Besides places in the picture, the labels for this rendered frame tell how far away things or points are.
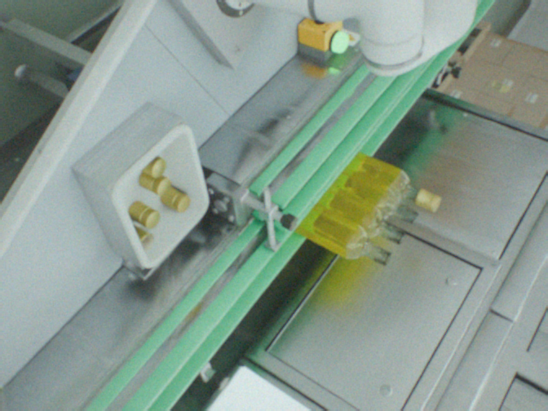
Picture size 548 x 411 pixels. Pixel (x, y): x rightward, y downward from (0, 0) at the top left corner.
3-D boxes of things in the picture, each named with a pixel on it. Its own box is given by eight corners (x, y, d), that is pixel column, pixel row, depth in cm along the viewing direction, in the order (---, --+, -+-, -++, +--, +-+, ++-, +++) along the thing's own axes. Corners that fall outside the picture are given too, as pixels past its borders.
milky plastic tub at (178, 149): (112, 252, 105) (148, 275, 101) (70, 167, 88) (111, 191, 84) (177, 188, 113) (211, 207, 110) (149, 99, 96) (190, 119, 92)
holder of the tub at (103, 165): (120, 266, 109) (150, 286, 106) (69, 166, 88) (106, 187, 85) (179, 205, 118) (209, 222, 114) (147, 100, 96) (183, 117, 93)
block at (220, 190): (209, 214, 116) (237, 230, 113) (201, 183, 108) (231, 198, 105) (220, 202, 117) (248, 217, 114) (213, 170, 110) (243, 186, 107)
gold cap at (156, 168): (130, 157, 95) (149, 168, 94) (144, 143, 97) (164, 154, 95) (135, 172, 98) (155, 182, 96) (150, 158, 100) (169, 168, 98)
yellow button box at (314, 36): (297, 51, 130) (325, 62, 127) (295, 22, 125) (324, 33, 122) (314, 35, 134) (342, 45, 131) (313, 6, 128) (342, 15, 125)
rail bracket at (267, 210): (239, 235, 114) (292, 264, 109) (227, 178, 101) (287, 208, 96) (248, 224, 116) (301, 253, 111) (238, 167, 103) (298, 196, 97)
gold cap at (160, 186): (135, 177, 99) (155, 187, 97) (149, 163, 100) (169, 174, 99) (141, 190, 102) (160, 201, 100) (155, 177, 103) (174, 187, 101)
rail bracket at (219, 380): (168, 365, 115) (222, 404, 109) (160, 350, 109) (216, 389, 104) (181, 349, 117) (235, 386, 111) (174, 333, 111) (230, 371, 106)
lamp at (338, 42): (328, 55, 127) (340, 59, 126) (328, 37, 124) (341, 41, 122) (339, 43, 129) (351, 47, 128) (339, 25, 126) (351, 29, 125)
